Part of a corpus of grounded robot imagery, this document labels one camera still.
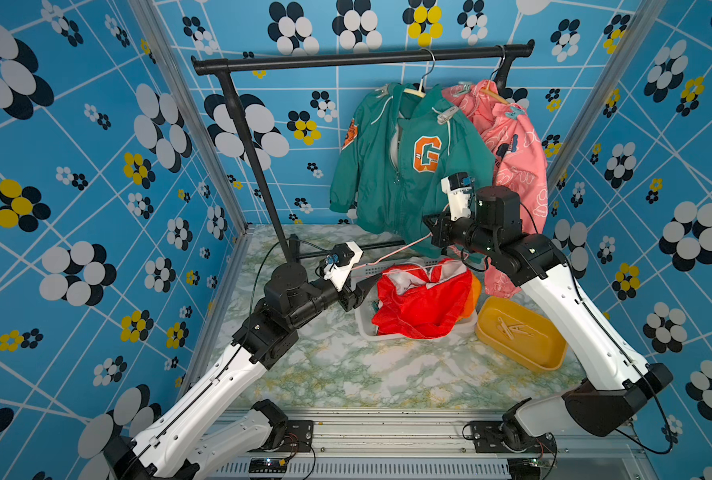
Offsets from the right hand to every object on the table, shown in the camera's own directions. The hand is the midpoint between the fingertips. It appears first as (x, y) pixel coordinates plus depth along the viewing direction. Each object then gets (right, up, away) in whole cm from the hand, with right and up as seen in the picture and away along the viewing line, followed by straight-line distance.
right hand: (430, 215), depth 68 cm
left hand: (-13, -10, -7) cm, 18 cm away
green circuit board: (-39, -61, +4) cm, 72 cm away
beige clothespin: (+28, -32, +21) cm, 48 cm away
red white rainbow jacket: (+2, -23, +17) cm, 28 cm away
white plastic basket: (-15, -27, +24) cm, 39 cm away
